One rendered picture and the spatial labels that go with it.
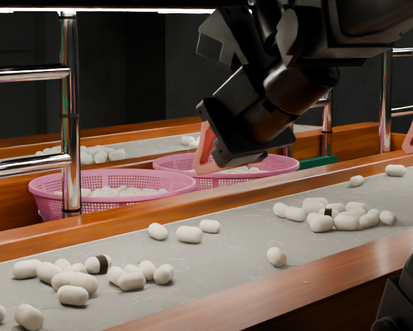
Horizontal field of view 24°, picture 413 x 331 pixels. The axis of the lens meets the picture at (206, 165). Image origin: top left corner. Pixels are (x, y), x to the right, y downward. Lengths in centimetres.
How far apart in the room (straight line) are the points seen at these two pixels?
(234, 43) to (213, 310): 26
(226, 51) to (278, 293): 24
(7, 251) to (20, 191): 42
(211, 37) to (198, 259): 32
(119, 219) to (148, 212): 6
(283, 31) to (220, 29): 12
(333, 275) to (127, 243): 34
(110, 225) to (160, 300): 29
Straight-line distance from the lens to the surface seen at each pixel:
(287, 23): 84
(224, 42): 95
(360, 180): 167
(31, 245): 120
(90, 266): 110
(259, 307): 90
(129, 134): 224
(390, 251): 112
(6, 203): 158
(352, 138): 232
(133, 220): 131
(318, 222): 131
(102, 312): 97
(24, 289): 106
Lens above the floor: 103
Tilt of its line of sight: 9 degrees down
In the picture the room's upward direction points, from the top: straight up
